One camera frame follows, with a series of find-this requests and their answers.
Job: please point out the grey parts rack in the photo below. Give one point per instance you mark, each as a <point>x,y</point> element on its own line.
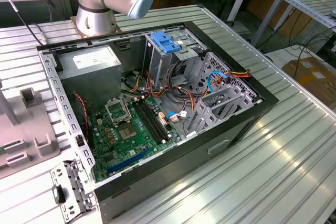
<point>29,121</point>

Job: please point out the blue expansion slot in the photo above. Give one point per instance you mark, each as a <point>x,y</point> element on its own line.
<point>128,161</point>

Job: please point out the black PC case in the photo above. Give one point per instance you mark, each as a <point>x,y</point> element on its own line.
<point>183,166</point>

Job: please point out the green RAM stick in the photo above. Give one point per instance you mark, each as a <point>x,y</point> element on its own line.
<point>1,150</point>

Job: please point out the CPU socket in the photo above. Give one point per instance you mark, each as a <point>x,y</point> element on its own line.
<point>127,130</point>

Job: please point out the black RAM slot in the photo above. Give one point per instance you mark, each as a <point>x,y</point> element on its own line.
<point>155,119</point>
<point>148,123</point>

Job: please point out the brown base plate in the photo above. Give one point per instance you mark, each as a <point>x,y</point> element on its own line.
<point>74,23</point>

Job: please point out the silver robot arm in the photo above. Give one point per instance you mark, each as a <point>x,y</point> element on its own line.
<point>92,22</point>

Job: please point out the metal expansion card bracket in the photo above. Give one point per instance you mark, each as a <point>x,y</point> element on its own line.
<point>76,179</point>

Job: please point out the green motherboard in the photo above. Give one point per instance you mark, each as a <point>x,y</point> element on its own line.
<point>123,153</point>

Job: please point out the metal optical drive cage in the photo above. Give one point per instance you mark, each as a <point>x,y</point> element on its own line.
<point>160,64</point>

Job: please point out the large brown cardboard box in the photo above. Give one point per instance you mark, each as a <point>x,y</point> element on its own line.
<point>315,82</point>

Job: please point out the grey power supply unit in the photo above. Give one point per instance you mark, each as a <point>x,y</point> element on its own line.
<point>89,82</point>

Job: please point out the blue plastic bay latch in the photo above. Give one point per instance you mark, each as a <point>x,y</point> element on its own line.
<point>164,41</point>

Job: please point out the metal slat shelf table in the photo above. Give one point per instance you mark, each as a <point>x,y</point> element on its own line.
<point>309,3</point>

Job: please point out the metal disk bay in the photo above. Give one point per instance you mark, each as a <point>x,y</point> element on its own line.
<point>210,123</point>

